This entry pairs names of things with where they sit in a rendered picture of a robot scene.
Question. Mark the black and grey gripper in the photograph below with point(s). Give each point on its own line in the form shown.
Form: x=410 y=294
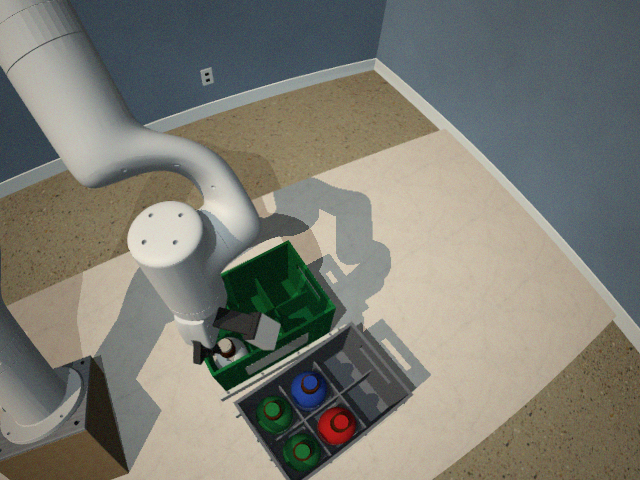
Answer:
x=203 y=333

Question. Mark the green crate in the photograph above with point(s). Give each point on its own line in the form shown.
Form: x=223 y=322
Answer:
x=277 y=270

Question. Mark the grey bottle crate with dividers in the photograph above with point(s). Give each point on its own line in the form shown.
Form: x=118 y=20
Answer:
x=343 y=360

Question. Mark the red bottle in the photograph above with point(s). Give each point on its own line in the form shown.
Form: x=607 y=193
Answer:
x=331 y=428

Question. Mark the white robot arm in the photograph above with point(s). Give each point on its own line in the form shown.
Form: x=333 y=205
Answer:
x=52 y=63

